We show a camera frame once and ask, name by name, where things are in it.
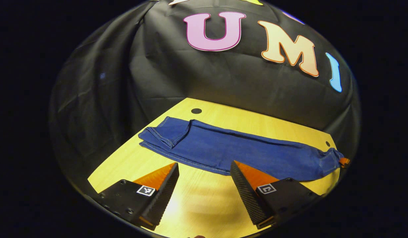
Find blue denim jeans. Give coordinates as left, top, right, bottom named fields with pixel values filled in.
left=138, top=116, right=345, bottom=181

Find black backdrop cloth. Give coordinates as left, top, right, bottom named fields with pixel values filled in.
left=49, top=0, right=361, bottom=185

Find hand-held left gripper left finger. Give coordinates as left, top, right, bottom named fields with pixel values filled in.
left=92, top=162, right=180, bottom=231

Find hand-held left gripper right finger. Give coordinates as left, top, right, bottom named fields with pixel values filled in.
left=230, top=160, right=323, bottom=229

